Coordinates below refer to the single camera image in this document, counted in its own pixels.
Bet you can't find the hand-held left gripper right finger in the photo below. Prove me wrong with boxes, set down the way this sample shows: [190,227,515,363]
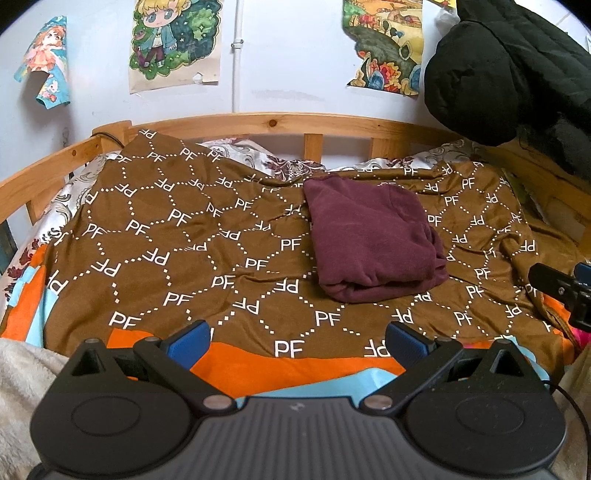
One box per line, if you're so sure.
[358,320,532,414]

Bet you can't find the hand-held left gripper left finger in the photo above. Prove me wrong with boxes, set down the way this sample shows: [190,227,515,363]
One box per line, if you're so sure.
[65,319,236,414]

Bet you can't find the maroon long-sleeve shirt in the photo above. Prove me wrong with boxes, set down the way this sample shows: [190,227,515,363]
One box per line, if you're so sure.
[302,178,450,304]

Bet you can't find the beige fleece cloth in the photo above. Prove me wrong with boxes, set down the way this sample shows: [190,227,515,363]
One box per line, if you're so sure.
[554,344,591,480]

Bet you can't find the orange and blue bed sheet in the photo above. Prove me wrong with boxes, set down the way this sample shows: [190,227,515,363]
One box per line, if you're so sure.
[0,244,583,400]

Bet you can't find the yellow-green cloth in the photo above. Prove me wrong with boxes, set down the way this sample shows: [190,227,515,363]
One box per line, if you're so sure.
[503,168,532,199]

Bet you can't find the brown patterned blanket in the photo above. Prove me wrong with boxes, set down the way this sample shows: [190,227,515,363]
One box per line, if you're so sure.
[44,128,591,374]

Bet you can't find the white fleece blanket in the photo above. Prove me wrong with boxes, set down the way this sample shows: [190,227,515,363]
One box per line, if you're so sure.
[0,339,70,480]

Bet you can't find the white floral bed sheet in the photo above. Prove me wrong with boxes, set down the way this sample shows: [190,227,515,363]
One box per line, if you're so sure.
[0,138,476,301]

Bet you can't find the dark flat panel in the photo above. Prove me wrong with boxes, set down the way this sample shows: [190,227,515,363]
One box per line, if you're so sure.
[0,222,19,275]

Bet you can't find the black puffer jacket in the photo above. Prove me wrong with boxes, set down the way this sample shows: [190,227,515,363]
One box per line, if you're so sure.
[424,0,591,176]

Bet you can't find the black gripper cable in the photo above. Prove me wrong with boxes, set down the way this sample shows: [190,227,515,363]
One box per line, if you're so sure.
[545,378,587,480]

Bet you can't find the wooden bed frame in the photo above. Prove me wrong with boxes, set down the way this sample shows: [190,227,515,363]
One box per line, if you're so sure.
[0,113,591,236]

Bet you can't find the white wall pipe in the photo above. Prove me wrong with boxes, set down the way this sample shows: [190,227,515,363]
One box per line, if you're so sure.
[230,0,245,114]

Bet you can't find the colourful landscape wall poster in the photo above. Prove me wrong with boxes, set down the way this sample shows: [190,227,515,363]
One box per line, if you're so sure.
[342,0,423,97]

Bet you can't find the cartoon figure wall poster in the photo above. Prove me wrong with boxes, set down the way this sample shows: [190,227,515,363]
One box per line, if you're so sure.
[128,0,220,94]

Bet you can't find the curled cartoon wall poster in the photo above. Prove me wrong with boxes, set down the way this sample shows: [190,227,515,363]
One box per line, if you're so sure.
[14,15,71,110]

